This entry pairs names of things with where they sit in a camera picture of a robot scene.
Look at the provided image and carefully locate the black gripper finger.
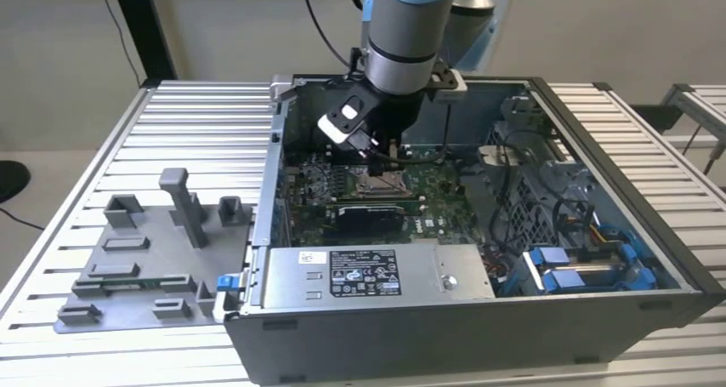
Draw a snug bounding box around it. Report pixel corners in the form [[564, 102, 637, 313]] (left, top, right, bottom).
[[367, 144, 403, 178]]

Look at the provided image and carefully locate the black graphics card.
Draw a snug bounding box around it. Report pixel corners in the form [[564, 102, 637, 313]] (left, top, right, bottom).
[[333, 205, 407, 238]]

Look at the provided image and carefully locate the green motherboard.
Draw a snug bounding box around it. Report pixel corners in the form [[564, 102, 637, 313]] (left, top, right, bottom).
[[277, 146, 484, 248]]

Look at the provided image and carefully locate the grey metal drive cage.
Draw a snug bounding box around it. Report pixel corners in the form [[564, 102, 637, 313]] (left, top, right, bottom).
[[459, 121, 596, 252]]

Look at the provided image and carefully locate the silver power supply unit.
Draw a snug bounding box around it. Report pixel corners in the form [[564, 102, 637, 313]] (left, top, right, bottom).
[[260, 244, 497, 311]]

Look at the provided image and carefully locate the blue disk carrier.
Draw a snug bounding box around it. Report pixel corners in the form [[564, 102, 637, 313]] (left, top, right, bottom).
[[529, 245, 571, 268], [540, 270, 585, 293]]

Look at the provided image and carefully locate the open grey PC case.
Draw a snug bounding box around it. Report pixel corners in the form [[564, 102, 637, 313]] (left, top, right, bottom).
[[222, 74, 726, 384]]

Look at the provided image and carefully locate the grey plastic parts rack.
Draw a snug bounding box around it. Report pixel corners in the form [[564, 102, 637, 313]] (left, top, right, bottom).
[[53, 168, 256, 335]]

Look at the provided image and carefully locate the green RAM stick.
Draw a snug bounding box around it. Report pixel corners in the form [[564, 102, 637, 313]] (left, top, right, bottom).
[[100, 278, 192, 288]]

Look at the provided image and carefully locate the metal slat side table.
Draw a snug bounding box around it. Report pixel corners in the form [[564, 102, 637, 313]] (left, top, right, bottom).
[[659, 83, 726, 176]]

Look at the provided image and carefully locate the black round chair base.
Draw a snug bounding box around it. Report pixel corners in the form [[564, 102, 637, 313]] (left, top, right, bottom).
[[0, 160, 32, 204]]

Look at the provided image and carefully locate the black camera cable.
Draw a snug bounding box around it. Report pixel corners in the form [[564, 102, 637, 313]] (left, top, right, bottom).
[[371, 101, 453, 166]]

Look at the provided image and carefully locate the small white camera box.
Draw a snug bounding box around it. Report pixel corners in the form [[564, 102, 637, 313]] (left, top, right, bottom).
[[427, 65, 469, 104]]

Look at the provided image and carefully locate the white black camera box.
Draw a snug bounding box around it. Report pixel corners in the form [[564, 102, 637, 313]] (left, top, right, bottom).
[[314, 94, 375, 145]]

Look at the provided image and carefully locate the black power cable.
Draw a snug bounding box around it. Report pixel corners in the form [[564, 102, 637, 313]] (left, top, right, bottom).
[[487, 129, 551, 252]]

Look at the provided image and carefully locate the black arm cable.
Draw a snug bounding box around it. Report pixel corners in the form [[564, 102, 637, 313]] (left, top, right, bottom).
[[298, 0, 356, 72]]

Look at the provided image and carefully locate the black looped cable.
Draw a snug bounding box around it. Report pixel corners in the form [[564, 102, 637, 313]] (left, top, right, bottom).
[[552, 196, 595, 254]]

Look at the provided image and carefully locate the black vertical frame post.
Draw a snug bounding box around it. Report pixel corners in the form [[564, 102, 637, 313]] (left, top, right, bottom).
[[109, 0, 180, 88]]

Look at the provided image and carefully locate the thin black wall cable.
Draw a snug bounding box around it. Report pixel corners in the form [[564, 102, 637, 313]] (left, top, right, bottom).
[[96, 0, 142, 86]]

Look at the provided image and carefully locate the blue disk bay bracket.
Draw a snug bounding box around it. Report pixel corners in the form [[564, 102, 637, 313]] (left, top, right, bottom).
[[616, 231, 659, 293]]

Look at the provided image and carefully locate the black floor cable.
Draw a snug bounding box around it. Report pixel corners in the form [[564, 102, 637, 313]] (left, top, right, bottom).
[[0, 206, 45, 230]]

